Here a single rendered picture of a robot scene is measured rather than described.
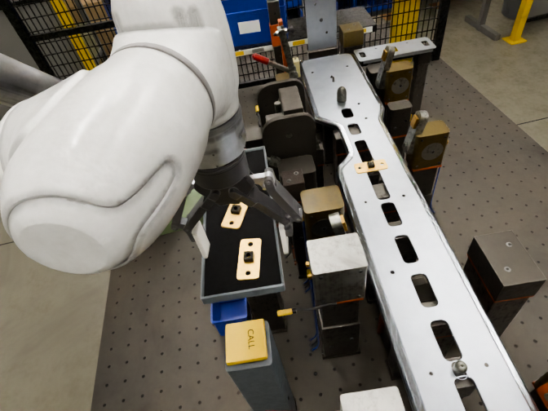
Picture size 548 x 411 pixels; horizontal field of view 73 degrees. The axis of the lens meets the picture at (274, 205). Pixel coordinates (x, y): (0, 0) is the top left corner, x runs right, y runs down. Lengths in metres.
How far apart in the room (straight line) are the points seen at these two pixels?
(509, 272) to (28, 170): 0.78
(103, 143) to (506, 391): 0.69
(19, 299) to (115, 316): 1.37
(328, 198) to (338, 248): 0.16
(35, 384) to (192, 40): 2.04
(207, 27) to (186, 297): 0.95
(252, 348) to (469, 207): 0.99
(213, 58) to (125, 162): 0.15
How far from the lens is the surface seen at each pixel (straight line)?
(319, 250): 0.71
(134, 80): 0.29
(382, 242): 0.86
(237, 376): 0.62
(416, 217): 0.92
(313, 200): 0.83
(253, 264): 0.64
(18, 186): 0.25
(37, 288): 2.58
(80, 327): 2.26
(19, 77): 0.97
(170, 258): 1.32
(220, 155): 0.43
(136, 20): 0.36
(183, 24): 0.36
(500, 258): 0.85
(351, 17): 1.80
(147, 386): 1.14
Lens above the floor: 1.69
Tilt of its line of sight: 47 degrees down
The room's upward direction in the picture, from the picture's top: 12 degrees counter-clockwise
